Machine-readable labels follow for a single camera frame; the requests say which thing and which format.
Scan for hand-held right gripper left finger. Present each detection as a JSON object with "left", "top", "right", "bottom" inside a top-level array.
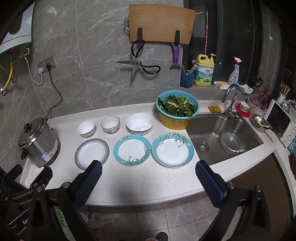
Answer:
[{"left": 26, "top": 160, "right": 103, "bottom": 241}]

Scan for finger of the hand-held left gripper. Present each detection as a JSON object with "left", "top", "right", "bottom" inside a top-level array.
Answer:
[
  {"left": 30, "top": 166, "right": 53, "bottom": 189},
  {"left": 5, "top": 164, "right": 23, "bottom": 186}
]

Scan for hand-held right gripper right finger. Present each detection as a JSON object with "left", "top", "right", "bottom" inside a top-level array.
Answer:
[{"left": 195, "top": 160, "right": 271, "bottom": 241}]

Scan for grey rim plate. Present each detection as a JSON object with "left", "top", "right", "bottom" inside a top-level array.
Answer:
[{"left": 74, "top": 138, "right": 110, "bottom": 169}]

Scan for teal floral rim plate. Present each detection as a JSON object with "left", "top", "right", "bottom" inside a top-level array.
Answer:
[
  {"left": 151, "top": 133, "right": 195, "bottom": 168},
  {"left": 113, "top": 135, "right": 152, "bottom": 166}
]

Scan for small white bowl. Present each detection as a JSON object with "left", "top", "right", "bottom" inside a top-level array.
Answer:
[{"left": 77, "top": 120, "right": 96, "bottom": 137}]

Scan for black rim patterned bowl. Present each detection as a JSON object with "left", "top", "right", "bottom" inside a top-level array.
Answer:
[{"left": 101, "top": 115, "right": 121, "bottom": 133}]

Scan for large white bowl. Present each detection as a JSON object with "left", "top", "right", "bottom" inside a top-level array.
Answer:
[{"left": 126, "top": 113, "right": 155, "bottom": 135}]

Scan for stainless steel electric pot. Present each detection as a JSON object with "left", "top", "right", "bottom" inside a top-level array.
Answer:
[{"left": 18, "top": 117, "right": 61, "bottom": 168}]

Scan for white plastic bag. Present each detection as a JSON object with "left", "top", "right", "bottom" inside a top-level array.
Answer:
[{"left": 87, "top": 212, "right": 114, "bottom": 232}]

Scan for glass bowl in sink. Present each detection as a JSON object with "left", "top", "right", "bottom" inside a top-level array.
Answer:
[{"left": 220, "top": 129, "right": 245, "bottom": 155}]

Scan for stainless steel sink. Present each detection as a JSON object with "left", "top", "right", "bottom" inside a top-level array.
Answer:
[{"left": 186, "top": 113, "right": 264, "bottom": 166}]

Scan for yellow plastic basin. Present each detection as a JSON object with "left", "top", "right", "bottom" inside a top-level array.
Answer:
[{"left": 158, "top": 109, "right": 197, "bottom": 130}]

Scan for red round mat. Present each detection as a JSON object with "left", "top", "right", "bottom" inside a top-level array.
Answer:
[{"left": 236, "top": 105, "right": 251, "bottom": 118}]

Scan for chrome faucet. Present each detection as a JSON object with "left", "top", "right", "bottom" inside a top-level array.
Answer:
[{"left": 221, "top": 84, "right": 243, "bottom": 120}]

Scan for small steel pot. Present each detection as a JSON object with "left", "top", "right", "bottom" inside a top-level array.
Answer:
[{"left": 253, "top": 114, "right": 278, "bottom": 133}]

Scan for blue plastic colander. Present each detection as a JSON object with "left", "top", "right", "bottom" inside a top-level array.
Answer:
[{"left": 156, "top": 91, "right": 200, "bottom": 119}]

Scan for green leafy vegetables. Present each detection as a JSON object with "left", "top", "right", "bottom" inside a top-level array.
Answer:
[{"left": 158, "top": 94, "right": 197, "bottom": 117}]

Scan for white toaster oven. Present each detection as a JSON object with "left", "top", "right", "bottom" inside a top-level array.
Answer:
[{"left": 266, "top": 100, "right": 296, "bottom": 147}]

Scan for white soap dish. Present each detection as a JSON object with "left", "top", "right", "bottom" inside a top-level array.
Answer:
[{"left": 238, "top": 82, "right": 254, "bottom": 94}]

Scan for blue utensil cup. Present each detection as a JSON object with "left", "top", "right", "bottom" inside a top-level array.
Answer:
[{"left": 180, "top": 70, "right": 195, "bottom": 88}]

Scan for yellow detergent bottle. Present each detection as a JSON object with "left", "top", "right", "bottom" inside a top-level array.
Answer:
[{"left": 193, "top": 53, "right": 216, "bottom": 87}]

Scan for white spray bottle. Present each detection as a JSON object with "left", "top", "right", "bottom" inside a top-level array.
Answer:
[{"left": 228, "top": 57, "right": 242, "bottom": 85}]

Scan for chopstick holder with chopsticks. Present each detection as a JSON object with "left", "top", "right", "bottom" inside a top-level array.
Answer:
[{"left": 277, "top": 81, "right": 291, "bottom": 105}]

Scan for white water heater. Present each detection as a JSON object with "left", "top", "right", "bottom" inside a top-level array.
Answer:
[{"left": 0, "top": 2, "right": 35, "bottom": 55}]

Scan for purple peeler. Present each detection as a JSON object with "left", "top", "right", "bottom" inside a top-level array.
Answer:
[{"left": 169, "top": 42, "right": 182, "bottom": 70}]

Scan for wooden cutting board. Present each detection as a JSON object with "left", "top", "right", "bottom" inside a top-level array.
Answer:
[{"left": 124, "top": 4, "right": 196, "bottom": 45}]

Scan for black power cable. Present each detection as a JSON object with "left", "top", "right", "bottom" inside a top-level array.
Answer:
[{"left": 46, "top": 64, "right": 63, "bottom": 119}]

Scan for yellow gas hose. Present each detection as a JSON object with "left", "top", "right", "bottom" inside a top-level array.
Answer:
[{"left": 0, "top": 59, "right": 13, "bottom": 96}]

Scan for white power cable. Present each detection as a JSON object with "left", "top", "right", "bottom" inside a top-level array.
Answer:
[{"left": 16, "top": 48, "right": 44, "bottom": 85}]

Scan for wall power outlet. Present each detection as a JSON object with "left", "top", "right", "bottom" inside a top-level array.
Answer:
[{"left": 37, "top": 55, "right": 56, "bottom": 71}]

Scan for black handled kitchen scissors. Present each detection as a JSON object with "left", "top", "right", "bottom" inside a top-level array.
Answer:
[{"left": 114, "top": 39, "right": 161, "bottom": 84}]

